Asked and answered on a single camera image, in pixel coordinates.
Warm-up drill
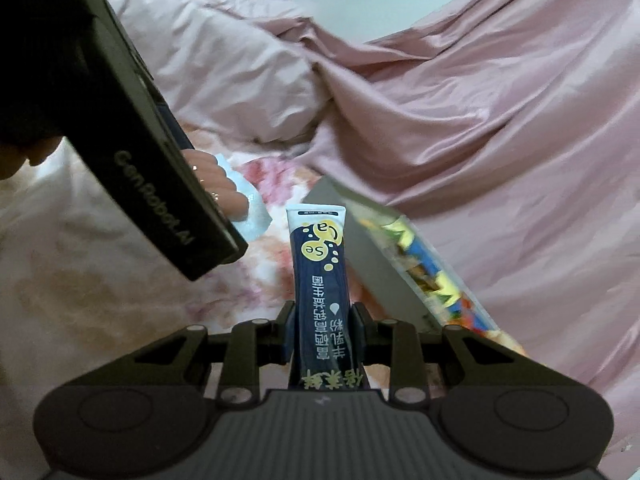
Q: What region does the yellow orange cracker packet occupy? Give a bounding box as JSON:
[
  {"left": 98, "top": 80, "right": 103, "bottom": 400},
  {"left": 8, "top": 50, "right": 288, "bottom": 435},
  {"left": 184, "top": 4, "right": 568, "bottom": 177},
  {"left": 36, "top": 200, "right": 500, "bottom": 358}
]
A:
[{"left": 487, "top": 327, "right": 532, "bottom": 359}]

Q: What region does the pink satin sheet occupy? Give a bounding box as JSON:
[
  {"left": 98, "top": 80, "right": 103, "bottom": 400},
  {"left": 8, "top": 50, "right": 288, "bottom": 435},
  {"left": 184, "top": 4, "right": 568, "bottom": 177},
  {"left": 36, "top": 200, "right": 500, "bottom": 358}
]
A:
[{"left": 300, "top": 0, "right": 640, "bottom": 412}]

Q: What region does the floral bed sheet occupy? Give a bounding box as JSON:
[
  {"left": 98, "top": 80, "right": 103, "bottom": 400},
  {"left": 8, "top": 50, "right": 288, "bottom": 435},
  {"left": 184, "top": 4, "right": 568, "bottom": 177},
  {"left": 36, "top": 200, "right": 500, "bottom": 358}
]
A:
[{"left": 0, "top": 125, "right": 401, "bottom": 480}]

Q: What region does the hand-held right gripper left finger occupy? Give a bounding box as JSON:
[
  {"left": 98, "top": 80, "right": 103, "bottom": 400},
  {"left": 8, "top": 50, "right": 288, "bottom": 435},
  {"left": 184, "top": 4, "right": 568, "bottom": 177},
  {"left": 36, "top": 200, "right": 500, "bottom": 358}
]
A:
[{"left": 127, "top": 300, "right": 299, "bottom": 404}]

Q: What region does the person's left forearm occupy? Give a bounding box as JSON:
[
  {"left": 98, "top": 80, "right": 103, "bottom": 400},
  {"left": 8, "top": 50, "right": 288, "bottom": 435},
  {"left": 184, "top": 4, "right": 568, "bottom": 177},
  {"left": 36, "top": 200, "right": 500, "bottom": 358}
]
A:
[{"left": 0, "top": 0, "right": 108, "bottom": 182}]

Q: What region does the dark blue stick packet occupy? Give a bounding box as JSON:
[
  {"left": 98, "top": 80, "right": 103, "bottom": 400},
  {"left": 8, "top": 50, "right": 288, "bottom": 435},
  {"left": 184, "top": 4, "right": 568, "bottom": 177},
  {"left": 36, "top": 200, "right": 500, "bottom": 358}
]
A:
[{"left": 286, "top": 205, "right": 374, "bottom": 394}]

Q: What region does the pale pink duvet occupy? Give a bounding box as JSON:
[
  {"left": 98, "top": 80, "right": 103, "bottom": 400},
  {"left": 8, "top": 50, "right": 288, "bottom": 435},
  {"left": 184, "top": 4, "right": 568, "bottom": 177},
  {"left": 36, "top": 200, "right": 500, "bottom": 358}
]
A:
[{"left": 97, "top": 0, "right": 332, "bottom": 144}]

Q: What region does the grey cardboard box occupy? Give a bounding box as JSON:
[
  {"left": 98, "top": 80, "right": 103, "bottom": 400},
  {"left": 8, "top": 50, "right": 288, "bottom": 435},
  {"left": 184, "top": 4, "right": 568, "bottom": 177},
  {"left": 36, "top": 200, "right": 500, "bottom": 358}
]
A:
[{"left": 305, "top": 175, "right": 532, "bottom": 357}]

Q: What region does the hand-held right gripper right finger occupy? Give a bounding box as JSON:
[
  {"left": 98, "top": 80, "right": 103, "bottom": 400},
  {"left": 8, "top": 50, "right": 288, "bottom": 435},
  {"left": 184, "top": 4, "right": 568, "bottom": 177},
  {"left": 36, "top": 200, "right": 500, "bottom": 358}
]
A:
[{"left": 350, "top": 302, "right": 522, "bottom": 404}]

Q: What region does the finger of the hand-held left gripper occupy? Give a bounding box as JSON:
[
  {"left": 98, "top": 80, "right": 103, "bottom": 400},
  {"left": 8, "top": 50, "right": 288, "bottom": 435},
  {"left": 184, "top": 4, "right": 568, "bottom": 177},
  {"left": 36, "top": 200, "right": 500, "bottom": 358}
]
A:
[{"left": 145, "top": 67, "right": 198, "bottom": 154}]

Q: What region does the clear packet of pink sausages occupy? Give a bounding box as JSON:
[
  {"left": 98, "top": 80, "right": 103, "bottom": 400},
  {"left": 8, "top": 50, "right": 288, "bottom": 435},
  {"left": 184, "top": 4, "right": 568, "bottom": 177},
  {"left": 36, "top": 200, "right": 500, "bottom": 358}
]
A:
[{"left": 177, "top": 149, "right": 271, "bottom": 242}]

